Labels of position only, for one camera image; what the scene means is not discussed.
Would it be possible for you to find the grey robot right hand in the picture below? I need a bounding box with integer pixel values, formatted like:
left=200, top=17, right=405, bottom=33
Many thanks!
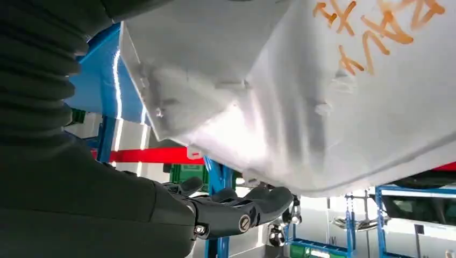
left=0, top=133, right=295, bottom=258

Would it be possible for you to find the red barrier belt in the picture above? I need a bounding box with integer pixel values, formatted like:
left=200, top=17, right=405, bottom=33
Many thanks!
left=90, top=147, right=206, bottom=166

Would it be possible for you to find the green plastic crate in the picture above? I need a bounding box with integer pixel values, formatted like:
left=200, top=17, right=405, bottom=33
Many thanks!
left=168, top=163, right=210, bottom=184

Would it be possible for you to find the large blue steel rack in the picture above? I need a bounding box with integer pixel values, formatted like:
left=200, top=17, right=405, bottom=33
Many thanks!
left=64, top=23, right=235, bottom=258

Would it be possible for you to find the white car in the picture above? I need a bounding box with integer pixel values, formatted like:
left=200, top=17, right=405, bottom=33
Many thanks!
left=382, top=193, right=456, bottom=258

